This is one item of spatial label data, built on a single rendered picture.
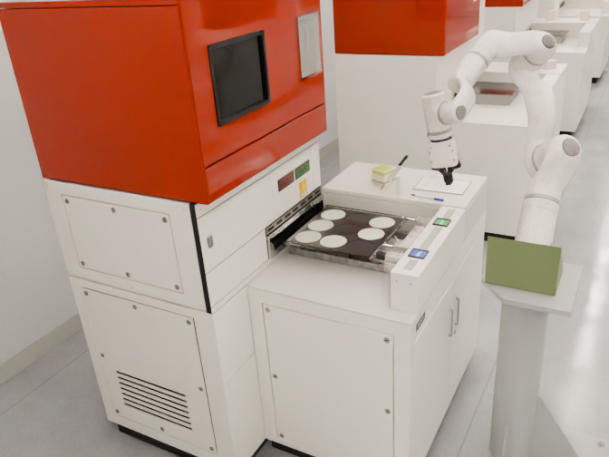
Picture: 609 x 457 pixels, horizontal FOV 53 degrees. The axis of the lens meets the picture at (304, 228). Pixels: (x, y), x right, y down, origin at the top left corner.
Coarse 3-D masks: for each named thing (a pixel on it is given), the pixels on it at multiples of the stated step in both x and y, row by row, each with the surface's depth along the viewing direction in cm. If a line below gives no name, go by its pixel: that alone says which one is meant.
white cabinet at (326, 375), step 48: (480, 240) 264; (288, 336) 219; (336, 336) 207; (384, 336) 197; (432, 336) 216; (288, 384) 230; (336, 384) 217; (384, 384) 206; (432, 384) 227; (288, 432) 241; (336, 432) 228; (384, 432) 215; (432, 432) 239
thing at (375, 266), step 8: (296, 248) 236; (304, 248) 235; (304, 256) 235; (312, 256) 233; (320, 256) 231; (328, 256) 229; (336, 256) 228; (344, 264) 227; (352, 264) 226; (360, 264) 224; (368, 264) 222; (376, 264) 220; (384, 272) 220
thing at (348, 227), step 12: (348, 216) 247; (360, 216) 247; (372, 216) 246; (384, 216) 245; (300, 228) 239; (336, 228) 237; (348, 228) 237; (360, 228) 236; (384, 228) 234; (288, 240) 231; (348, 240) 227; (360, 240) 227; (372, 240) 226; (348, 252) 219; (360, 252) 218; (372, 252) 218
